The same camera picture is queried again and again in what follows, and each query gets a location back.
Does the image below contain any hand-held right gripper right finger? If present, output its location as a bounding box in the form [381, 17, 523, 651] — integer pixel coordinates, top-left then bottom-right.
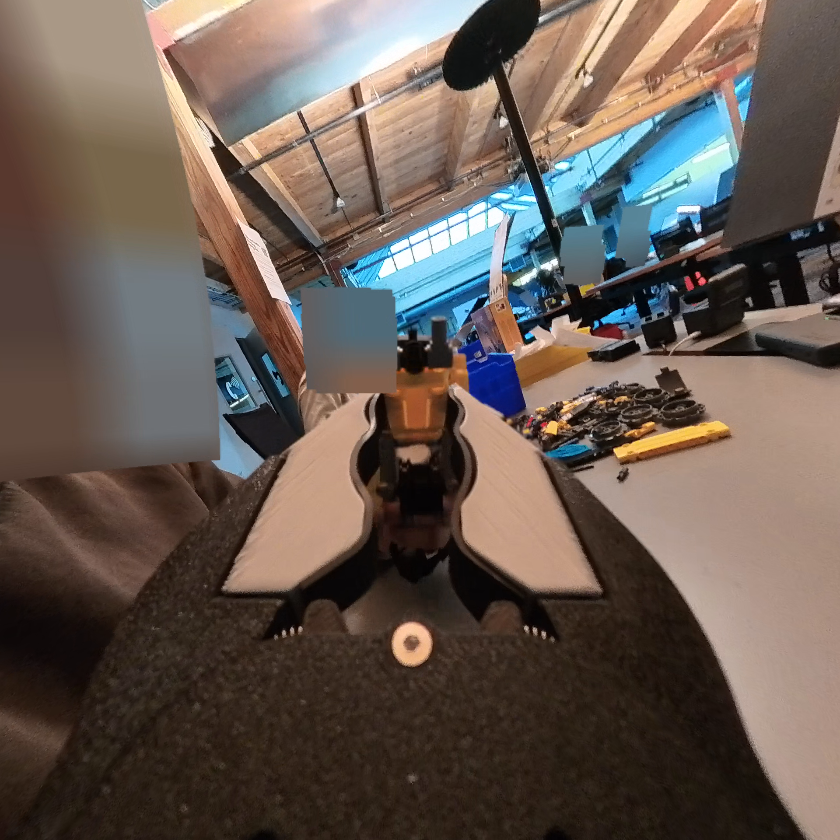
[446, 386, 605, 629]

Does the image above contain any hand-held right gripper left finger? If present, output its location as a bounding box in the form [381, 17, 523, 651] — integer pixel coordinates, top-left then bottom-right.
[222, 392, 391, 629]

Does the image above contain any yellow toy brick assembly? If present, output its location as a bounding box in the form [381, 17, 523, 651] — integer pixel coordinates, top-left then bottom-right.
[374, 315, 470, 581]

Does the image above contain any person's left forearm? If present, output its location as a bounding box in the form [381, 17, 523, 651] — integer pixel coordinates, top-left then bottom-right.
[0, 461, 266, 840]

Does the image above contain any black chair back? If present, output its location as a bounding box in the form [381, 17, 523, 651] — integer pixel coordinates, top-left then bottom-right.
[230, 403, 299, 457]

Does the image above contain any blue plastic bin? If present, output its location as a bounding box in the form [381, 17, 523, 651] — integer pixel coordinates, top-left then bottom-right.
[457, 341, 527, 419]

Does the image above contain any pile of small toy parts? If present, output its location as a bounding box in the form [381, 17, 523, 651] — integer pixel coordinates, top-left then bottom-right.
[512, 379, 710, 460]

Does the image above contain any phone icon sign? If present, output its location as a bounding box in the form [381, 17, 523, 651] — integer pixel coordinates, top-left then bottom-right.
[213, 354, 258, 413]

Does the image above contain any yellow cardboard tray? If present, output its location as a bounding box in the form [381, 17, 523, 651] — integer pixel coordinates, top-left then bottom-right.
[518, 341, 592, 389]

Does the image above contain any long yellow toy beam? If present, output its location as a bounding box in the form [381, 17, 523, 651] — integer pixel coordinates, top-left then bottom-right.
[612, 420, 732, 464]

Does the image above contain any crumpled white paper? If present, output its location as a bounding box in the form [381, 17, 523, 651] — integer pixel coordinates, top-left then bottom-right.
[535, 318, 595, 352]

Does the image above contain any toy set carton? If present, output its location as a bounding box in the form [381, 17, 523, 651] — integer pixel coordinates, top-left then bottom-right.
[471, 298, 522, 361]

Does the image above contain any white paper notice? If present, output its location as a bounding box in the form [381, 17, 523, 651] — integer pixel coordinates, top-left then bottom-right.
[236, 220, 293, 306]

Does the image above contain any tall white paper banner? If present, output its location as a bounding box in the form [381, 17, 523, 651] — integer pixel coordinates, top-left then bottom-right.
[489, 215, 517, 304]

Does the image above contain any wooden office desk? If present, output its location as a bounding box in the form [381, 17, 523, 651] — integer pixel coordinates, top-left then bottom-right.
[581, 233, 729, 329]

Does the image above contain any large black charger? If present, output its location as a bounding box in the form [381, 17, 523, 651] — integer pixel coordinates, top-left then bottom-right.
[682, 264, 750, 339]

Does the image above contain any dark flat device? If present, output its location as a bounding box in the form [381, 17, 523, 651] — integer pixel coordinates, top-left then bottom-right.
[755, 315, 840, 368]

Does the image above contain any black pole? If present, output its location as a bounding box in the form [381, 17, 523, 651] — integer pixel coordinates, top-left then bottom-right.
[441, 0, 567, 263]

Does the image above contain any black computer monitor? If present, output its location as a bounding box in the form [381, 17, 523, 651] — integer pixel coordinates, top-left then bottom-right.
[721, 0, 840, 250]

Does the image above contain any white cable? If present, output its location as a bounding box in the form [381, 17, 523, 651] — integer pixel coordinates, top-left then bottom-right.
[646, 331, 703, 357]

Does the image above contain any wooden support post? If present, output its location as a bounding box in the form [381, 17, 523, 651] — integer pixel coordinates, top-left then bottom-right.
[146, 10, 309, 421]

